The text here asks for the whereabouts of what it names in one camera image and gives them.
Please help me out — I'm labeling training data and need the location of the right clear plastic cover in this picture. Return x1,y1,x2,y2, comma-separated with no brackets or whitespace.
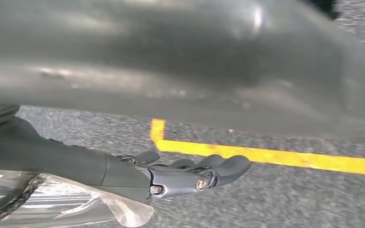
0,170,155,228

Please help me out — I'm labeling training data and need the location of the yellow floor tape outline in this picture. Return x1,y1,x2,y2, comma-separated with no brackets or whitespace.
150,118,365,176

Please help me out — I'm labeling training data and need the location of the braided black cable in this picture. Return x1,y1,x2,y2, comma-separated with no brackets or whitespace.
0,174,46,228

